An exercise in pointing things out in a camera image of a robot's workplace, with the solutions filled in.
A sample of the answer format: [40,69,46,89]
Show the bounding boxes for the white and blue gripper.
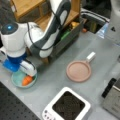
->
[0,46,38,78]

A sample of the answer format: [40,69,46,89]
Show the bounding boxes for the teal bowl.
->
[11,70,37,88]

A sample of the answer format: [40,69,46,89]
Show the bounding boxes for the pink pan with white handle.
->
[66,52,96,82]

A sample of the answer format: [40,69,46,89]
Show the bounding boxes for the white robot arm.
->
[0,0,71,76]

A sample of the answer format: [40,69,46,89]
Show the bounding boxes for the orange carrot toy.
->
[22,76,33,86]

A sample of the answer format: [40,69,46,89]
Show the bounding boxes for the green vegetable toy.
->
[60,31,70,40]

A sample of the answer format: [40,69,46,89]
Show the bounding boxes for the open grey drawer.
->
[48,22,83,60]

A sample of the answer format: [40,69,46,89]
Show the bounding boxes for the yellow toy in drawer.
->
[70,21,79,29]

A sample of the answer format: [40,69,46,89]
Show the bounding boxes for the white induction cooker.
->
[42,87,91,120]

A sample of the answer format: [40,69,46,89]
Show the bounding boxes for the silver toaster oven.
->
[102,78,120,120]

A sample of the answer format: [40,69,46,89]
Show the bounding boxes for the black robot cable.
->
[25,13,59,59]

